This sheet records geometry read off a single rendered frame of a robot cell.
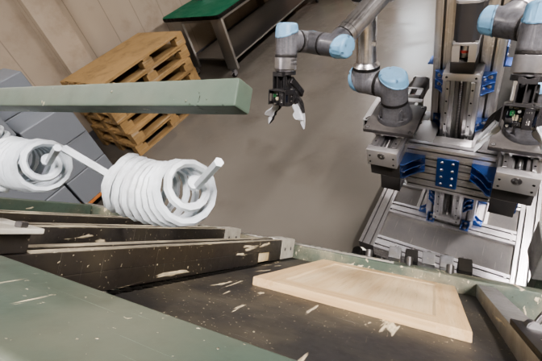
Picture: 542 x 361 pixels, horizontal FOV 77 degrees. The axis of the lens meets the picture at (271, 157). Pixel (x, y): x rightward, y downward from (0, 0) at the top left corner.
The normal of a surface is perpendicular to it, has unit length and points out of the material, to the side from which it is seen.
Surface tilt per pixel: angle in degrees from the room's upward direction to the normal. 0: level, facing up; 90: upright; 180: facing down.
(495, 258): 0
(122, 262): 90
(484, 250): 0
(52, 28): 90
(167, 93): 36
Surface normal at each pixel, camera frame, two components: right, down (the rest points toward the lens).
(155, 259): 0.89, 0.07
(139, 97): -0.42, -0.19
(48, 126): 0.79, 0.22
